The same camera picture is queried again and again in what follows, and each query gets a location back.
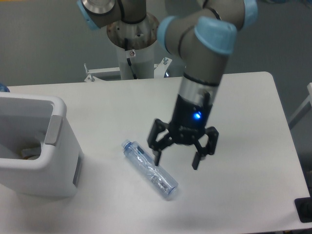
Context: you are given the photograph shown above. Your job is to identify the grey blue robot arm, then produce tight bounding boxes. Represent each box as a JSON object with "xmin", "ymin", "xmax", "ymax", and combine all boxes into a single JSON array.
[{"xmin": 77, "ymin": 0, "xmax": 258, "ymax": 169}]

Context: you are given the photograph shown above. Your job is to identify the black cable on pedestal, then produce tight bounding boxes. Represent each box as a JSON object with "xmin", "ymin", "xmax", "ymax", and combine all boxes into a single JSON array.
[{"xmin": 124, "ymin": 38, "xmax": 137, "ymax": 79}]

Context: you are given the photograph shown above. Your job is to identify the white trash can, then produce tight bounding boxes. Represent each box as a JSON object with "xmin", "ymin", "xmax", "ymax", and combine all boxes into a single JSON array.
[{"xmin": 0, "ymin": 93, "xmax": 83, "ymax": 197}]

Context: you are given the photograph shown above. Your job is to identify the white table bracket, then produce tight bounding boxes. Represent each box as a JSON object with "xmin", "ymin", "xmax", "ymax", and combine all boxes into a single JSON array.
[
  {"xmin": 84, "ymin": 63, "xmax": 121, "ymax": 82},
  {"xmin": 154, "ymin": 57, "xmax": 173, "ymax": 78}
]

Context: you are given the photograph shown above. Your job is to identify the blue object at left edge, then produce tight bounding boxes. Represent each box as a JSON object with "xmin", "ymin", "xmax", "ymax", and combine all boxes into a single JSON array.
[{"xmin": 0, "ymin": 83, "xmax": 10, "ymax": 93}]

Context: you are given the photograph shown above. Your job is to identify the white frame at right edge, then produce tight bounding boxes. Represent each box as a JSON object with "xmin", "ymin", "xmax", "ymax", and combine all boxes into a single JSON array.
[{"xmin": 288, "ymin": 82, "xmax": 312, "ymax": 130}]

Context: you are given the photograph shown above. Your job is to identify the white middle table bracket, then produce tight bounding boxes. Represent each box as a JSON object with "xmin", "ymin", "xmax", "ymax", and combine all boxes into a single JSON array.
[{"xmin": 154, "ymin": 57, "xmax": 173, "ymax": 78}]

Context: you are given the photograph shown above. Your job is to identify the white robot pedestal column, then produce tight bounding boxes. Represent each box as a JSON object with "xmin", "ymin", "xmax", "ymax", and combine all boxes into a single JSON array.
[{"xmin": 106, "ymin": 12, "xmax": 162, "ymax": 80}]

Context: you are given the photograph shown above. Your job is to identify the trash inside can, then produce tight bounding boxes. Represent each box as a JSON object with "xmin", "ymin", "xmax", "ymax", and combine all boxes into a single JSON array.
[{"xmin": 0, "ymin": 140, "xmax": 42, "ymax": 160}]

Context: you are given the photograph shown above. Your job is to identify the clear blue plastic bottle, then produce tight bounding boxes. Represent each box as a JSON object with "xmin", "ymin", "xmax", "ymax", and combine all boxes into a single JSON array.
[{"xmin": 121, "ymin": 139, "xmax": 178, "ymax": 199}]

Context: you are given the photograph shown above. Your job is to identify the white left table bracket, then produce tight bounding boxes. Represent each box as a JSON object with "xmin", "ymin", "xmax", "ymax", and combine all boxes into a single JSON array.
[{"xmin": 84, "ymin": 63, "xmax": 121, "ymax": 82}]

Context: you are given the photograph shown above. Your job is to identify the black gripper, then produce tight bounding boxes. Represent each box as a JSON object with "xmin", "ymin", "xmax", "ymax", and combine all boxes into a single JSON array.
[{"xmin": 147, "ymin": 94, "xmax": 219, "ymax": 170}]

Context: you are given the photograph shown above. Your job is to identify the black clamp at table corner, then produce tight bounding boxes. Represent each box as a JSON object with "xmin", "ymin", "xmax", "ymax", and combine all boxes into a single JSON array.
[{"xmin": 294, "ymin": 197, "xmax": 312, "ymax": 223}]

